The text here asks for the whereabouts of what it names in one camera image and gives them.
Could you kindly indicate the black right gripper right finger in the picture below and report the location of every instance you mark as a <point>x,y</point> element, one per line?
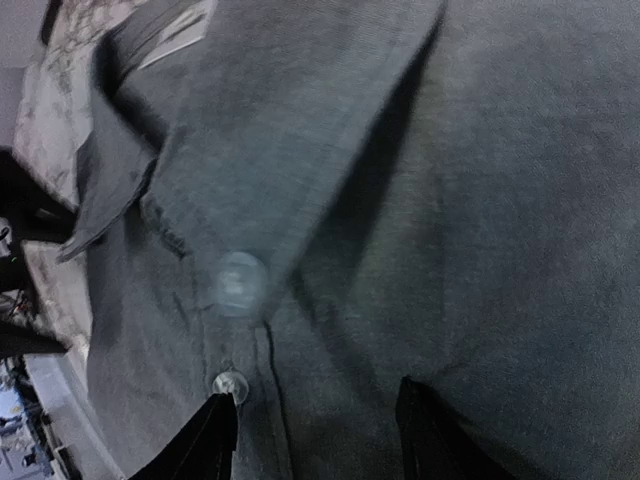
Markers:
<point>434,446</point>

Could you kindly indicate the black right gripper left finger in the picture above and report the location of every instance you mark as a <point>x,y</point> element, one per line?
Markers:
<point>203,449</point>

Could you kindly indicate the grey button-up shirt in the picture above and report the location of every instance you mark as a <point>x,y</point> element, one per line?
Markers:
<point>299,203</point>

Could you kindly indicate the aluminium front frame rail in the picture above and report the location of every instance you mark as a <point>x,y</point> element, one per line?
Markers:
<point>68,420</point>

